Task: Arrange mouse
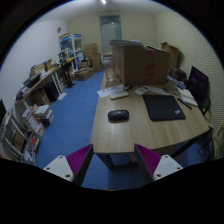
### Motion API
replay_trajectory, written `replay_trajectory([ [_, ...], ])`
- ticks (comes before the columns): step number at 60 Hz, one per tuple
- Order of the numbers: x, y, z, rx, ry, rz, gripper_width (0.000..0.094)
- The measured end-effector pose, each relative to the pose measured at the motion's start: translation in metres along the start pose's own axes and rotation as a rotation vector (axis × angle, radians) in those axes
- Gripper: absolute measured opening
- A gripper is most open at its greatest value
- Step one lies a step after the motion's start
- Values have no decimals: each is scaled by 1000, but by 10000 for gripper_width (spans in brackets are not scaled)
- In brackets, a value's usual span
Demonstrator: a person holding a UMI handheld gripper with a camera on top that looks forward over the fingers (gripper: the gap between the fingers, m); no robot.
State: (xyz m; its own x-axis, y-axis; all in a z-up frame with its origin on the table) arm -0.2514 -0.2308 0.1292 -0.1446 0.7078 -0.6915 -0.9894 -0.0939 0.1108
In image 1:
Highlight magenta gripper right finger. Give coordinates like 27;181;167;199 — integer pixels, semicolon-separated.
134;144;182;184

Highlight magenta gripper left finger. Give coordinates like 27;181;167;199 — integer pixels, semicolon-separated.
44;144;93;186

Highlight black mouse pad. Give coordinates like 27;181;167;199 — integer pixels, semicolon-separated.
143;95;186;121

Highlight black computer mouse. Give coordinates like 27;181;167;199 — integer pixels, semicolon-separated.
108;110;129;121

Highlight white book shelf rack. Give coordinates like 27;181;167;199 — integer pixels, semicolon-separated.
0;111;42;166

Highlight stack of books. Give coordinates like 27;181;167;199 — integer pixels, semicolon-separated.
33;104;54;127

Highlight black pen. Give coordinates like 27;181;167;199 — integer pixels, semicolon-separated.
177;98;192;110

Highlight white calculator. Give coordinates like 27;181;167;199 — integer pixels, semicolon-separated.
135;86;149;96

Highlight open white notebook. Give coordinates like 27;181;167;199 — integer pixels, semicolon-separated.
177;88;198;107

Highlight white paper sheet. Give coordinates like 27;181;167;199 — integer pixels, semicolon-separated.
98;84;124;98

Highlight white remote control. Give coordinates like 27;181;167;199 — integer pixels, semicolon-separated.
110;91;129;100

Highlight wooden side desk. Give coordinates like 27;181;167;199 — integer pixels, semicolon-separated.
16;59;74;104

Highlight black computer monitor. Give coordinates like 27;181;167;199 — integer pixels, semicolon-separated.
187;67;209;105

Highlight large brown cardboard box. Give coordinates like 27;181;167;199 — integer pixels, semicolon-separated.
112;46;170;85

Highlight stacked cardboard boxes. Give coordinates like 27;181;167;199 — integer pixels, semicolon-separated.
75;43;104;81

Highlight clear plastic container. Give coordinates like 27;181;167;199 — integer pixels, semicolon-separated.
101;55;115;82

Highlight brown box at right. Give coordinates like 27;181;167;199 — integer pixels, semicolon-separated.
161;42;179;67

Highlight white door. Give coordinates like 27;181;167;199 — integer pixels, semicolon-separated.
99;15;122;52

